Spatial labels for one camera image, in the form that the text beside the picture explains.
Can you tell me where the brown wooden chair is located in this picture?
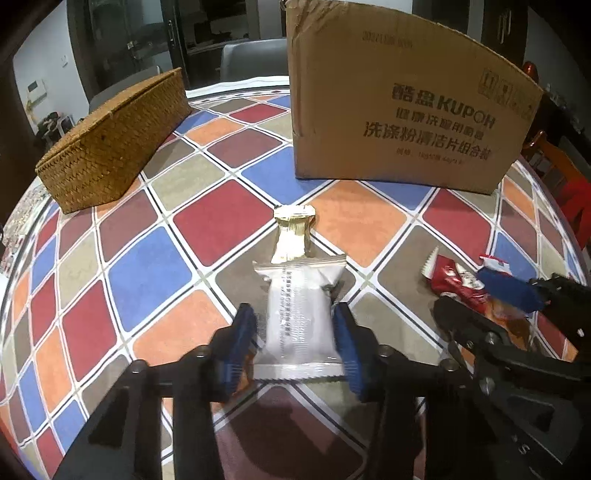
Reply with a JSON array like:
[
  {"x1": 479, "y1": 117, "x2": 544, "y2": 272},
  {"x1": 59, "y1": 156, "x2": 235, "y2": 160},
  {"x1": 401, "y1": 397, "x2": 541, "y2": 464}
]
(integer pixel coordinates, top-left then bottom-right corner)
[{"x1": 522, "y1": 131, "x2": 591, "y2": 204}]

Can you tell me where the white shelf rack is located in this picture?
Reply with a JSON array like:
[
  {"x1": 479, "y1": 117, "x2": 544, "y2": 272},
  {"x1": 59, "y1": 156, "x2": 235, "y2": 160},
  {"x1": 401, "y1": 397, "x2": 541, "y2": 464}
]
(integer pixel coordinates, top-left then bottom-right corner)
[{"x1": 36, "y1": 111, "x2": 77, "y2": 148}]

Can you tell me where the red garment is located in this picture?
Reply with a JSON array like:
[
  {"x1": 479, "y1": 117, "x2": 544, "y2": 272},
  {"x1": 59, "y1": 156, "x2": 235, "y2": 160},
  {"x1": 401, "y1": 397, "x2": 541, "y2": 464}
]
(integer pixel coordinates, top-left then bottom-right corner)
[{"x1": 558, "y1": 175, "x2": 591, "y2": 232}]

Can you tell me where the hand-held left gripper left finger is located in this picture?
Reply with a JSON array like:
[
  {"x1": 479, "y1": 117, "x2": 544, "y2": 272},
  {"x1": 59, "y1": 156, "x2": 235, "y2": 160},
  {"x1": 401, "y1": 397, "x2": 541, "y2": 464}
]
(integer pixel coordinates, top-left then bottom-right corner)
[{"x1": 53, "y1": 302, "x2": 259, "y2": 480}]

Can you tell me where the clear red-edged snack packet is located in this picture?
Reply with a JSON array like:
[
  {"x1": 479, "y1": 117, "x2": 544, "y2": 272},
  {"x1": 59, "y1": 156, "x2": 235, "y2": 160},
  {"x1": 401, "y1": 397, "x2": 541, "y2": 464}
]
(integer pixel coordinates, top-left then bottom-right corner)
[{"x1": 478, "y1": 255, "x2": 511, "y2": 274}]

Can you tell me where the glass sliding door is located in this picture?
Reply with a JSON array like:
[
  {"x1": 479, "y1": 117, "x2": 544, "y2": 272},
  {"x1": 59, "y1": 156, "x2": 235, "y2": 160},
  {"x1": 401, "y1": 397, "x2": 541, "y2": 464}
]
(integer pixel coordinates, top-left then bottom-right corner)
[{"x1": 67, "y1": 0, "x2": 185, "y2": 93}]

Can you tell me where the grey dining chair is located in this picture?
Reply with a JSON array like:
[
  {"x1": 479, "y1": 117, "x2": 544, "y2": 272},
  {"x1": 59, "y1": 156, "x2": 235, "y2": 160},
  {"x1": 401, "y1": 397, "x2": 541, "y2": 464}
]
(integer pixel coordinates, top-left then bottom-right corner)
[
  {"x1": 89, "y1": 74, "x2": 160, "y2": 112},
  {"x1": 221, "y1": 39, "x2": 289, "y2": 84}
]

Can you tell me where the red snack packet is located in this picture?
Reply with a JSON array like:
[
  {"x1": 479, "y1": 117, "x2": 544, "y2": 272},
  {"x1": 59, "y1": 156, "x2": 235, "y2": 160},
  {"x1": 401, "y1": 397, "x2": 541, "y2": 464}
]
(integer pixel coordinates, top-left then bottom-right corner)
[{"x1": 421, "y1": 247, "x2": 490, "y2": 308}]

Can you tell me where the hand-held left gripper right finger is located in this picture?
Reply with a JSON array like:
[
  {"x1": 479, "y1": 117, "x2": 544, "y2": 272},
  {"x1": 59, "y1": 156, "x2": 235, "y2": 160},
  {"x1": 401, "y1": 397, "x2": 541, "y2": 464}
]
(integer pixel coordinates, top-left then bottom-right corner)
[{"x1": 332, "y1": 302, "x2": 506, "y2": 480}]

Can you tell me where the woven rattan lidded basket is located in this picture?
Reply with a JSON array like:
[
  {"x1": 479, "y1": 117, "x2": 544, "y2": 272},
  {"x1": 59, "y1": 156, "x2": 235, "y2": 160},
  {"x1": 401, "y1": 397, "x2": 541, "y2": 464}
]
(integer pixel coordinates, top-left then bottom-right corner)
[{"x1": 35, "y1": 67, "x2": 192, "y2": 214}]

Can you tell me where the gold snack packet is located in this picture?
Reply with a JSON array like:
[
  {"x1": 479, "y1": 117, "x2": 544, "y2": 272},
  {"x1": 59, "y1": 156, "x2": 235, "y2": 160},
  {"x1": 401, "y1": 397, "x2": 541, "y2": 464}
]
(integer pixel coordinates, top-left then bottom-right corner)
[{"x1": 270, "y1": 204, "x2": 317, "y2": 265}]

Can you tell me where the white silver snack packet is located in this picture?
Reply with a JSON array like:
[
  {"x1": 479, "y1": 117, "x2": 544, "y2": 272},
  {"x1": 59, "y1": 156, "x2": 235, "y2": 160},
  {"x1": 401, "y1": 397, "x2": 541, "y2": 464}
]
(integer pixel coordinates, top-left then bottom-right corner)
[{"x1": 252, "y1": 254, "x2": 347, "y2": 383}]

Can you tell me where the floral patterned placemat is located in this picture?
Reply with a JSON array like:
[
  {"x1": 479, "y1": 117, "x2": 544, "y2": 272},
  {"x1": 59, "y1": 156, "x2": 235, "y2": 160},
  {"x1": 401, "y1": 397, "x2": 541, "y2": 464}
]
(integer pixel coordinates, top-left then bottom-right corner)
[{"x1": 0, "y1": 185, "x2": 47, "y2": 273}]

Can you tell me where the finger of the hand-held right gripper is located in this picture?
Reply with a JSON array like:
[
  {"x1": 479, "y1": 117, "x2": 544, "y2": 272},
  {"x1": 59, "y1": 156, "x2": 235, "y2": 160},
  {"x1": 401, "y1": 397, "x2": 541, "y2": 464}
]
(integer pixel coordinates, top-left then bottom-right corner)
[
  {"x1": 434, "y1": 296, "x2": 591, "y2": 402},
  {"x1": 478, "y1": 268, "x2": 591, "y2": 365}
]

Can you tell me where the brown cardboard box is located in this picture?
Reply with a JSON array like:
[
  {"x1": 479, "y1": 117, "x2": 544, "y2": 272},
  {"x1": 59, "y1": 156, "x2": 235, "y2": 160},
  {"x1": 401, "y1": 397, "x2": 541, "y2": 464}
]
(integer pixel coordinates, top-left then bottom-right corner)
[{"x1": 284, "y1": 0, "x2": 544, "y2": 195}]

